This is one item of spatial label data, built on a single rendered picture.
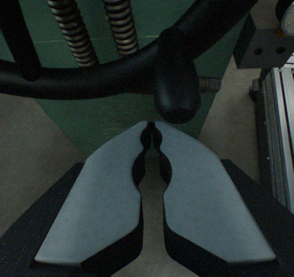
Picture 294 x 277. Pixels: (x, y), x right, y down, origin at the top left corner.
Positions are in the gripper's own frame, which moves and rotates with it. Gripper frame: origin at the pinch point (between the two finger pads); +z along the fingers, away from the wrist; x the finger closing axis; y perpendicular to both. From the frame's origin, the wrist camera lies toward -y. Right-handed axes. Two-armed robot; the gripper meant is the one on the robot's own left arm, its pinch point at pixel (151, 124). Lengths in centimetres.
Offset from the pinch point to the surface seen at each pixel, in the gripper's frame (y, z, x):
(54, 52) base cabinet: 0.9, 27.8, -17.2
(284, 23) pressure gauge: -3.2, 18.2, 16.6
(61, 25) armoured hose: -4.6, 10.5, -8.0
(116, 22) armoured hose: -4.7, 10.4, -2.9
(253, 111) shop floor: 39, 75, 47
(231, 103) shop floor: 37, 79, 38
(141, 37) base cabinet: -1.1, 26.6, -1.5
